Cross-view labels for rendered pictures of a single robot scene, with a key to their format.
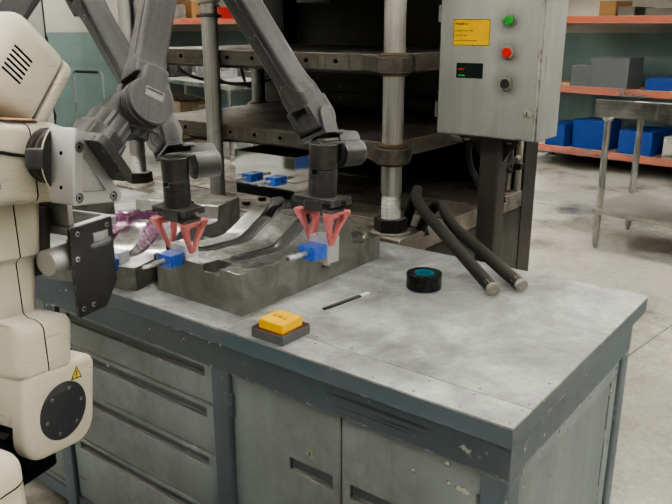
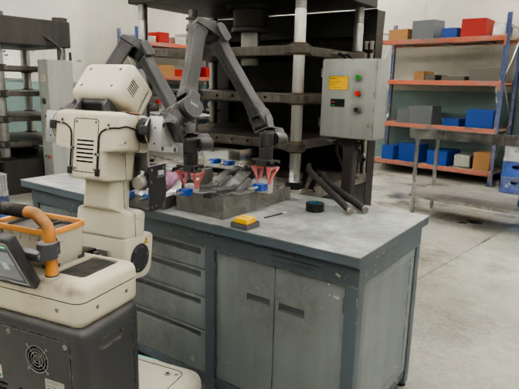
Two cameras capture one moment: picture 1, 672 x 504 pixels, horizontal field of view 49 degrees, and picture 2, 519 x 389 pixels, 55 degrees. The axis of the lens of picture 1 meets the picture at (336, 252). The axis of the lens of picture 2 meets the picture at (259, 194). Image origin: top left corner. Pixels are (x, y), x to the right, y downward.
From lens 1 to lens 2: 0.57 m
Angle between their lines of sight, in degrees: 5
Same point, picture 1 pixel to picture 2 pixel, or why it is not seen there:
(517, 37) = (362, 86)
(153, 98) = (193, 105)
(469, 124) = (337, 131)
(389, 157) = (294, 147)
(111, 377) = not seen: hidden behind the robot
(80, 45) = not seen: hidden behind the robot
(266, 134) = (224, 136)
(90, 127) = (167, 116)
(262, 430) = (232, 279)
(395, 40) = (298, 86)
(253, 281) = (229, 202)
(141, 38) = (187, 78)
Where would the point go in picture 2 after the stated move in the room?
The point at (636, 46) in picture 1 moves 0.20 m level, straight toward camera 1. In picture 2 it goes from (436, 99) to (436, 99)
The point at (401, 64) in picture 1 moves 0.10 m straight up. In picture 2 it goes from (301, 98) to (302, 78)
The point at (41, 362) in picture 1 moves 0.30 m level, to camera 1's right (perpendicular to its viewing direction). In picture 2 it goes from (133, 231) to (220, 232)
